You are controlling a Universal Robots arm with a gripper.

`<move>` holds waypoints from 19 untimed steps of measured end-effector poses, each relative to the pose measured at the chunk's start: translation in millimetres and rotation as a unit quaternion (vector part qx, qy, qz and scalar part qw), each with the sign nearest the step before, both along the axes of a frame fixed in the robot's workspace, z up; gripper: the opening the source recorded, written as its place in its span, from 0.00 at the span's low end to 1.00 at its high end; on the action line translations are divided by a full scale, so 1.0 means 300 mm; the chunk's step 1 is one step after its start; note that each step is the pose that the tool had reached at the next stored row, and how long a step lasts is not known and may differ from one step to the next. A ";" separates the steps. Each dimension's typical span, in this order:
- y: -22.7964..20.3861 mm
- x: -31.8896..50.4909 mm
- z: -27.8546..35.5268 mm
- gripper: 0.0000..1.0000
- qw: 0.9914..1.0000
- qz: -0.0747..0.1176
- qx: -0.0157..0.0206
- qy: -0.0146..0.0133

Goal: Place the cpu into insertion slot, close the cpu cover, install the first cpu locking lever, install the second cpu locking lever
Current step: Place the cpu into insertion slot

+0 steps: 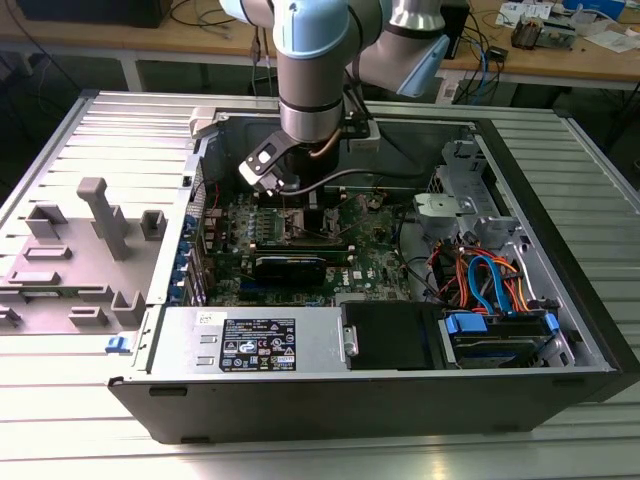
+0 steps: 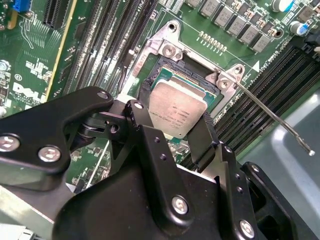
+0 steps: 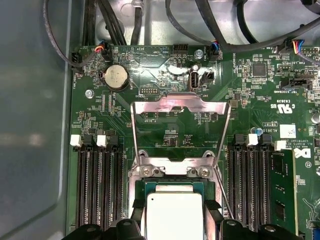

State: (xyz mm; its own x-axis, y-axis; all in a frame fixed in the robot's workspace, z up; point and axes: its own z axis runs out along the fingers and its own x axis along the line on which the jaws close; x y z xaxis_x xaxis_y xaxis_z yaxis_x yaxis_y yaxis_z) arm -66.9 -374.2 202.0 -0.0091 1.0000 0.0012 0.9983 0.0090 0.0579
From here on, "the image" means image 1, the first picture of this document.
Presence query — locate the black wire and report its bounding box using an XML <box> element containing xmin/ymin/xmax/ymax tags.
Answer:
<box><xmin>394</xmin><ymin>207</ymin><xmax>441</xmax><ymax>304</ymax></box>

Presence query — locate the white paper sheet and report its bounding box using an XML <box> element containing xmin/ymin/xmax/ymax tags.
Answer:
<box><xmin>583</xmin><ymin>29</ymin><xmax>640</xmax><ymax>55</ymax></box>

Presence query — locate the grey case release latch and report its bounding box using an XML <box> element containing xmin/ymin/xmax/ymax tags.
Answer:
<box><xmin>189</xmin><ymin>107</ymin><xmax>221</xmax><ymax>140</ymax></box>

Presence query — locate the brown curved tube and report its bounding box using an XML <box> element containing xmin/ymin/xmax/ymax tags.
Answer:
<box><xmin>308</xmin><ymin>127</ymin><xmax>342</xmax><ymax>160</ymax></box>

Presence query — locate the CPU socket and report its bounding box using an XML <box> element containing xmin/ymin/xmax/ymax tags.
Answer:
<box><xmin>280</xmin><ymin>207</ymin><xmax>347</xmax><ymax>246</ymax></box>

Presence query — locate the black computer box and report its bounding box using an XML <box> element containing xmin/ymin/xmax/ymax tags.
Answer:
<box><xmin>19</xmin><ymin>0</ymin><xmax>174</xmax><ymax>29</ymax></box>

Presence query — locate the copper coil transformer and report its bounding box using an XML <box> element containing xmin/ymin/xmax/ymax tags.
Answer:
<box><xmin>510</xmin><ymin>13</ymin><xmax>545</xmax><ymax>51</ymax></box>

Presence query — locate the blue wire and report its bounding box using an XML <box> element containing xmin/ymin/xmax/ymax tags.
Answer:
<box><xmin>467</xmin><ymin>253</ymin><xmax>514</xmax><ymax>316</ymax></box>

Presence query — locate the grey parts rack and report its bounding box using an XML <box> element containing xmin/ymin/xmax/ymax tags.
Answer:
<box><xmin>0</xmin><ymin>177</ymin><xmax>169</xmax><ymax>337</ymax></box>

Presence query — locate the thin red wire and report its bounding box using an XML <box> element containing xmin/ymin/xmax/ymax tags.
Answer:
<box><xmin>202</xmin><ymin>180</ymin><xmax>222</xmax><ymax>214</ymax></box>

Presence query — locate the black graphics card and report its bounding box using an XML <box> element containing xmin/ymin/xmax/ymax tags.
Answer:
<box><xmin>252</xmin><ymin>253</ymin><xmax>329</xmax><ymax>289</ymax></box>

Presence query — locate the green motherboard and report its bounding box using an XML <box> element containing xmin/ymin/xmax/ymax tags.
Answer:
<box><xmin>202</xmin><ymin>187</ymin><xmax>416</xmax><ymax>307</ymax></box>

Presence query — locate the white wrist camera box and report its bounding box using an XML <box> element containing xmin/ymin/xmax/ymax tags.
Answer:
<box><xmin>343</xmin><ymin>110</ymin><xmax>382</xmax><ymax>152</ymax></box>
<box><xmin>237</xmin><ymin>130</ymin><xmax>292</xmax><ymax>197</ymax></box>

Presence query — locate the orange wire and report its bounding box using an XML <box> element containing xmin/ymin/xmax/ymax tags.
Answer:
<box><xmin>514</xmin><ymin>267</ymin><xmax>537</xmax><ymax>314</ymax></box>
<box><xmin>430</xmin><ymin>242</ymin><xmax>474</xmax><ymax>306</ymax></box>

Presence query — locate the hard disk in blue carrier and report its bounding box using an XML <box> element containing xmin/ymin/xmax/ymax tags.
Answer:
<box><xmin>438</xmin><ymin>309</ymin><xmax>561</xmax><ymax>370</ymax></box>

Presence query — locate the wooden desk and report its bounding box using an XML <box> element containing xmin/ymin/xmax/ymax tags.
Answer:
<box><xmin>0</xmin><ymin>0</ymin><xmax>640</xmax><ymax>94</ymax></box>

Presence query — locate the silver power supply unit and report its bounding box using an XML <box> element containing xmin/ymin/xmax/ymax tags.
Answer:
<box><xmin>132</xmin><ymin>305</ymin><xmax>347</xmax><ymax>376</ymax></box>

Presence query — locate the blue cable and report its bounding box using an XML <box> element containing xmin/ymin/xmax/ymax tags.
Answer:
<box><xmin>469</xmin><ymin>37</ymin><xmax>496</xmax><ymax>106</ymax></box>

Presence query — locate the dark camera cable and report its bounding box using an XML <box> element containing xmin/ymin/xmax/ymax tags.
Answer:
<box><xmin>274</xmin><ymin>168</ymin><xmax>431</xmax><ymax>197</ymax></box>

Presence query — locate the black PC case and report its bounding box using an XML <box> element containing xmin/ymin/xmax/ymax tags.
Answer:
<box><xmin>107</xmin><ymin>102</ymin><xmax>640</xmax><ymax>446</ymax></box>

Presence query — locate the white printed paper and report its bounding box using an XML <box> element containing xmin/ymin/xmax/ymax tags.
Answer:
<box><xmin>497</xmin><ymin>0</ymin><xmax>566</xmax><ymax>29</ymax></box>

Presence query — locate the black upright box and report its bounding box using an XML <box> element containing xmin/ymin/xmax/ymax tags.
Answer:
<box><xmin>442</xmin><ymin>0</ymin><xmax>472</xmax><ymax>61</ymax></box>

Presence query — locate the grey electronic device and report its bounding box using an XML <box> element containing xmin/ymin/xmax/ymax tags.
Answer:
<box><xmin>542</xmin><ymin>17</ymin><xmax>586</xmax><ymax>51</ymax></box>

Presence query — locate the silver metal drive cage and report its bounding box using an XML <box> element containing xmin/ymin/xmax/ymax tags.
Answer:
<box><xmin>412</xmin><ymin>139</ymin><xmax>521</xmax><ymax>239</ymax></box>

